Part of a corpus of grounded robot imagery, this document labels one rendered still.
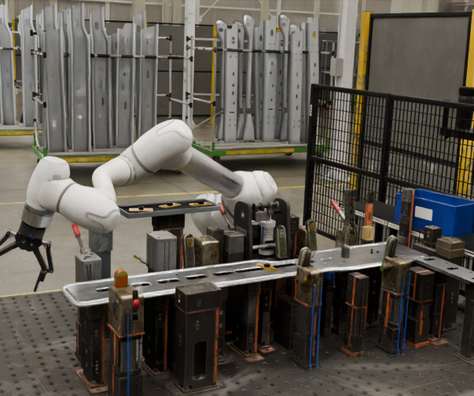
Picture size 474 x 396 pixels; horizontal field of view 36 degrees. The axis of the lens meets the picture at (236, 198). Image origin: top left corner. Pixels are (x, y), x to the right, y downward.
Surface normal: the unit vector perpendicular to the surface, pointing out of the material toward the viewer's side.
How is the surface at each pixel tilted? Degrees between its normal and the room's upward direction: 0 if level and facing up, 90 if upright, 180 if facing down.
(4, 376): 0
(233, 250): 90
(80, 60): 88
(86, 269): 90
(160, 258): 90
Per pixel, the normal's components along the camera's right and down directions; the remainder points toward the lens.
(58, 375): 0.04, -0.98
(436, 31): -0.91, 0.03
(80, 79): 0.34, 0.18
